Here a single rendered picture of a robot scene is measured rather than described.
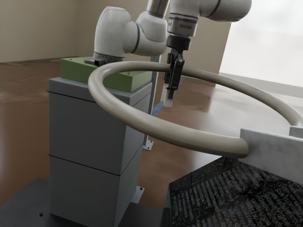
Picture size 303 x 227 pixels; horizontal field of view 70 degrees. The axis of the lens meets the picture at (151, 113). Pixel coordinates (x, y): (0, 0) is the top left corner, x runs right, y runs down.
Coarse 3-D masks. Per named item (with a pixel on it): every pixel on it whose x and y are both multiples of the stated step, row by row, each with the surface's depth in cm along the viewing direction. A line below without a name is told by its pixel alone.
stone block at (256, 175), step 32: (224, 160) 64; (192, 192) 61; (224, 192) 53; (256, 192) 47; (288, 192) 42; (160, 224) 79; (192, 224) 51; (224, 224) 46; (256, 224) 41; (288, 224) 37
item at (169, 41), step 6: (168, 36) 68; (174, 36) 66; (168, 42) 68; (174, 42) 66; (180, 42) 66; (186, 42) 67; (174, 48) 68; (180, 48) 67; (186, 48) 68; (174, 54) 69; (174, 60) 69
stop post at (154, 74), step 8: (152, 56) 191; (160, 56) 192; (152, 72) 195; (152, 80) 197; (152, 88) 200; (152, 96) 202; (152, 104) 207; (144, 136) 216; (144, 144) 219; (152, 144) 225
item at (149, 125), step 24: (96, 72) 48; (120, 72) 61; (168, 72) 72; (192, 72) 72; (96, 96) 38; (264, 96) 59; (120, 120) 34; (144, 120) 32; (288, 120) 49; (192, 144) 30; (216, 144) 30; (240, 144) 30
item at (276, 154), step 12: (240, 132) 32; (252, 132) 30; (264, 132) 28; (300, 132) 35; (252, 144) 30; (264, 144) 28; (276, 144) 26; (288, 144) 25; (300, 144) 24; (252, 156) 30; (264, 156) 28; (276, 156) 26; (288, 156) 25; (300, 156) 24; (264, 168) 28; (276, 168) 26; (288, 168) 25; (300, 168) 24; (300, 180) 24
